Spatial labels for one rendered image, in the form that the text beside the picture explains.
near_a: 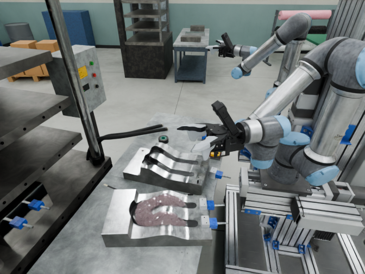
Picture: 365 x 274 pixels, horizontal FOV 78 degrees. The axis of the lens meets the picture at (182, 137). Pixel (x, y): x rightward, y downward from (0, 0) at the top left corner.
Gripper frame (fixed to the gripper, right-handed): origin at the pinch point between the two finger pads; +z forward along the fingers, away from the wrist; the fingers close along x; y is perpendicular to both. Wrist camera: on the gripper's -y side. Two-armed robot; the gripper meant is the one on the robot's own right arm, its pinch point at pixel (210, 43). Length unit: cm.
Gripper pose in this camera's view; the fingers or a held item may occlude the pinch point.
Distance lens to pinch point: 178.9
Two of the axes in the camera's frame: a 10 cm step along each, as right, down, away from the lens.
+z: -8.1, -3.3, 4.8
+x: 5.7, -5.7, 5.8
